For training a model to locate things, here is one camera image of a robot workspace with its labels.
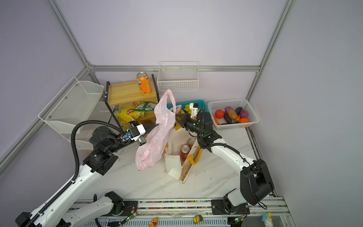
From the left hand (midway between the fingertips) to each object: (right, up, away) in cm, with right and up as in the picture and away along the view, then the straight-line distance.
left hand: (156, 121), depth 57 cm
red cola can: (+12, -18, +27) cm, 34 cm away
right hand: (+5, +3, +15) cm, 16 cm away
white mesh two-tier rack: (-53, +12, +27) cm, 61 cm away
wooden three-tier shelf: (-18, +12, +21) cm, 30 cm away
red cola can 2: (+15, -13, +31) cm, 37 cm away
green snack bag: (-14, +10, +34) cm, 38 cm away
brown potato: (+49, +6, +51) cm, 71 cm away
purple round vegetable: (+57, +6, +51) cm, 77 cm away
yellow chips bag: (-25, +5, +28) cm, 38 cm away
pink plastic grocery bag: (-2, -12, +2) cm, 13 cm away
